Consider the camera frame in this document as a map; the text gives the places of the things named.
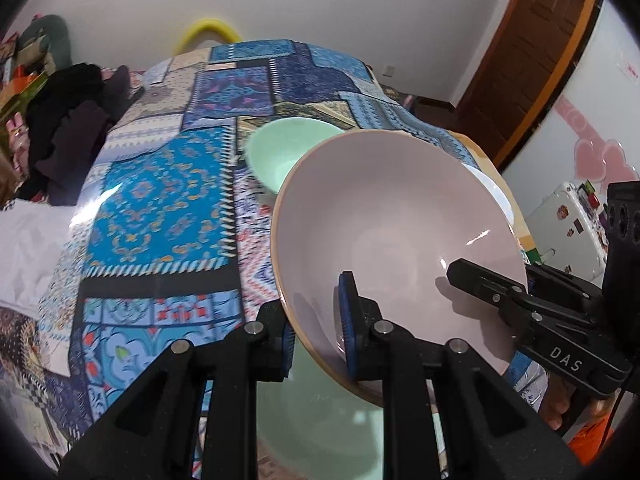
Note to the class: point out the green plush cushion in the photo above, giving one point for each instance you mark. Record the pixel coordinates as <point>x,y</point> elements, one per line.
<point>46,42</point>

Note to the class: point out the brown wooden door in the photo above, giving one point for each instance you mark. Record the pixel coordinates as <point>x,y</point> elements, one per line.
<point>527,62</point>

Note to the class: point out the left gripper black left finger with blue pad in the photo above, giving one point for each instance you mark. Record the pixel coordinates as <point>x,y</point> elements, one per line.
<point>191,405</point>

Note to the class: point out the blue patchwork tablecloth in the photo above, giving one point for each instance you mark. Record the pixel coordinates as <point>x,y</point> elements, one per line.
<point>170,236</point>

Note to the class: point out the pink bowl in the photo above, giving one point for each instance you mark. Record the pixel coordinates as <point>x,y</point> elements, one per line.
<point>395,211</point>

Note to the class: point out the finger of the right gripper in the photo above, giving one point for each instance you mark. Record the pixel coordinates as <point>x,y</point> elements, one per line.
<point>529,317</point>
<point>561,288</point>

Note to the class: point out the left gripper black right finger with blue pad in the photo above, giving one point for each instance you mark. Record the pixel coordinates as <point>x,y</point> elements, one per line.
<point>447,414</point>

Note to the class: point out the white folded cloth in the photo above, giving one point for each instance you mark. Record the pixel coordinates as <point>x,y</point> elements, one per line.
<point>38,256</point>

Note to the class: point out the white bowl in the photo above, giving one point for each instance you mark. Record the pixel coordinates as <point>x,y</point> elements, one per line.
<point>496,193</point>

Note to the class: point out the person's hand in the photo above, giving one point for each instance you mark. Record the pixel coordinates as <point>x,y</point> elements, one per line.
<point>557,402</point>

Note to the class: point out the black clothing pile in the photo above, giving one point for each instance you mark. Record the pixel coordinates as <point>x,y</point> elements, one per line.
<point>68,121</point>

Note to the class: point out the pink bunny toy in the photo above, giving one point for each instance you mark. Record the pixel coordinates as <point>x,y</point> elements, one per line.
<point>18,143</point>

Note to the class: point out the mint green bowl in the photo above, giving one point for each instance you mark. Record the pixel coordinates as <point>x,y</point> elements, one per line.
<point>273,149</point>

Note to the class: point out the white mini fridge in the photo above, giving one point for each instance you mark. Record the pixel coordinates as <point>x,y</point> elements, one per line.
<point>568,235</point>

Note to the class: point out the mint green plate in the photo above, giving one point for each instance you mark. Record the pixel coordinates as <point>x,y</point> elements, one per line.
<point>310,427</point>

